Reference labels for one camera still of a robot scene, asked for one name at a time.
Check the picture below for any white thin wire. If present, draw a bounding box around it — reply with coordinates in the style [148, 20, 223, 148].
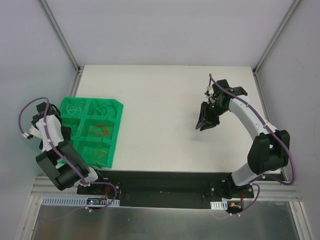
[65, 101, 85, 116]

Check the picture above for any orange thin wire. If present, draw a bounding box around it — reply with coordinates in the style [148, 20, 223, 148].
[87, 124, 113, 140]

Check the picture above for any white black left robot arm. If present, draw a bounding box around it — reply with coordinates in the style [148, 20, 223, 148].
[29, 102, 106, 195]

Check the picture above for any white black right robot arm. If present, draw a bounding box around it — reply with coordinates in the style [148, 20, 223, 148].
[195, 77, 292, 198]

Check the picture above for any green plastic compartment tray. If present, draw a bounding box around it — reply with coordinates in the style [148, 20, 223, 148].
[59, 97, 124, 169]

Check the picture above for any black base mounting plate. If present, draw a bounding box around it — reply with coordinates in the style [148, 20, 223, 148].
[76, 170, 254, 209]

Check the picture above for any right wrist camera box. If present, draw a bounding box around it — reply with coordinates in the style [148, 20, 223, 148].
[204, 85, 212, 97]

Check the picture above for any aluminium frame post left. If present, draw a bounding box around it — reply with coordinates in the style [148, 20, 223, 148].
[37, 0, 81, 73]

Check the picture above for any aluminium frame post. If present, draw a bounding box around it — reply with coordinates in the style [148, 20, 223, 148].
[37, 0, 81, 73]
[252, 0, 303, 76]

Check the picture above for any black thin wire in tray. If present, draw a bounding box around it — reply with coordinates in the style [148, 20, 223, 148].
[91, 103, 118, 118]

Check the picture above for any white slotted cable duct right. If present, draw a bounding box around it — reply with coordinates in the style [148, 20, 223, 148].
[210, 200, 228, 211]

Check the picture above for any white slotted cable duct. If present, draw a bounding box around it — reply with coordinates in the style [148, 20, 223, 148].
[210, 200, 228, 211]
[42, 196, 120, 208]

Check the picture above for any white slotted cable duct left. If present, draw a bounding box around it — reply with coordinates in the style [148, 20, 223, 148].
[42, 196, 120, 208]

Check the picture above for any aluminium extrusion rail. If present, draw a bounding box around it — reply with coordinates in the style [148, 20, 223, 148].
[30, 176, 302, 202]

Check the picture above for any aluminium frame post right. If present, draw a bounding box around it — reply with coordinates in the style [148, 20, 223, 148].
[252, 0, 303, 76]

